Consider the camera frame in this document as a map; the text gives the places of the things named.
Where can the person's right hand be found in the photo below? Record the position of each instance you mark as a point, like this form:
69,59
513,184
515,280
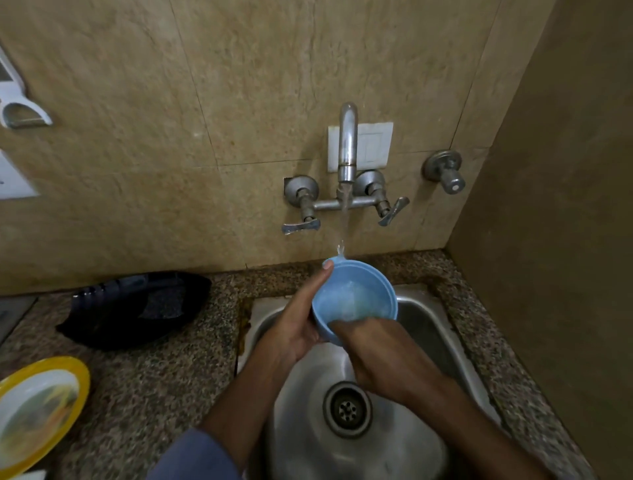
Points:
390,361

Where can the person's left hand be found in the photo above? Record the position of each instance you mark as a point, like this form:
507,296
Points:
292,336

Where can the yellow rimmed picture bowl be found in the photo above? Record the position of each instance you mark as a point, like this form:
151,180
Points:
34,415

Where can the white rectangular plate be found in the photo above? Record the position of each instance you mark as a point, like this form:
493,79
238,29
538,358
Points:
32,476

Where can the person's right forearm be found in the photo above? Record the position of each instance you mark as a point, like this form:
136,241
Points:
475,435

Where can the person's left forearm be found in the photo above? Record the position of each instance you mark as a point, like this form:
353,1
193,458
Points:
242,415

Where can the person's left blue sleeve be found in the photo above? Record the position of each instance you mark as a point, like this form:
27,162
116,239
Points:
193,460

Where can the steel sink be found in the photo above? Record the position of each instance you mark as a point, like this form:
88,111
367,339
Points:
306,445

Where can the dark scouring pad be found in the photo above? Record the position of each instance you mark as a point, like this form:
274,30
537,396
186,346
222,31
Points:
162,304

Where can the black ribbed plastic tray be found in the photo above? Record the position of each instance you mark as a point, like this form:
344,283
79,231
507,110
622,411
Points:
109,326

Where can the grey flat tray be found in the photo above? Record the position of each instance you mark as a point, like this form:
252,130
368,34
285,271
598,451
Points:
12,314

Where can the white grater peeler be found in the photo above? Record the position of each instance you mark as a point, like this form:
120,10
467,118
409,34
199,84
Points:
10,94

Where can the metal wall valve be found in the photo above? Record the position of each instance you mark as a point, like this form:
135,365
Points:
442,170

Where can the metal wall faucet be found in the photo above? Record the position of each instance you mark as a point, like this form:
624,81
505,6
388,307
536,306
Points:
347,138

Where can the white switch plate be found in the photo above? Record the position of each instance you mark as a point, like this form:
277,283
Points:
373,143

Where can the white wall socket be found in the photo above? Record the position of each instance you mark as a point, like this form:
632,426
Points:
12,183

